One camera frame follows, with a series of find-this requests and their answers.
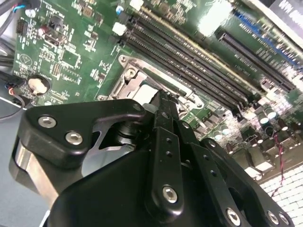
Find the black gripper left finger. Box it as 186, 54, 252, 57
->
9, 90, 186, 217

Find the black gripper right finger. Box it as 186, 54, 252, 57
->
165, 93, 295, 227

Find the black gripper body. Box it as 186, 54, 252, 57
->
50, 149, 223, 227

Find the silver CPU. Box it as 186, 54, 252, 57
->
137, 84, 159, 106

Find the metal socket cover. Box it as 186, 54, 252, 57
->
123, 67, 185, 105

